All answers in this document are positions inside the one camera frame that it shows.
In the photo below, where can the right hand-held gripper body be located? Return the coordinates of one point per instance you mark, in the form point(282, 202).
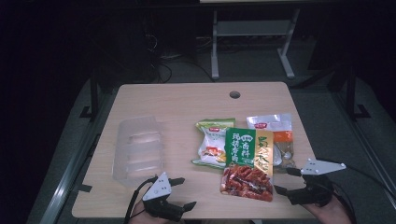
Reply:
point(320, 168)

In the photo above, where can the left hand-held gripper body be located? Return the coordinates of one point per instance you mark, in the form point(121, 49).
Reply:
point(157, 188)

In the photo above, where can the green and red spice packet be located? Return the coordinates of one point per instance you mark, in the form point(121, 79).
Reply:
point(246, 174)

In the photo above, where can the clear plastic container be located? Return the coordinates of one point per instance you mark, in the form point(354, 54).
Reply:
point(137, 149)

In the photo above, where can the green and white snack packet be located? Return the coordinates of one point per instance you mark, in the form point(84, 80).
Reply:
point(210, 146)

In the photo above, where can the person's left hand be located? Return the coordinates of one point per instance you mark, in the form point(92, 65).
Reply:
point(138, 216)

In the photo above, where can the person's right hand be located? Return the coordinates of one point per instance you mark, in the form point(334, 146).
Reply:
point(331, 214)

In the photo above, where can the black tape strip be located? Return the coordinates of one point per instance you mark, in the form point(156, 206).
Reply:
point(84, 188)

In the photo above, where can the black metal stand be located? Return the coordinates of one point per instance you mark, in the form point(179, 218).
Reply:
point(93, 99)
point(351, 93)

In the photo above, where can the grey metal rail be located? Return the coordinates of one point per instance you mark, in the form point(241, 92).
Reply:
point(71, 174)
point(364, 146)

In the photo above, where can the white metal desk frame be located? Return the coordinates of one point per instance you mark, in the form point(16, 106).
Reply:
point(252, 28)

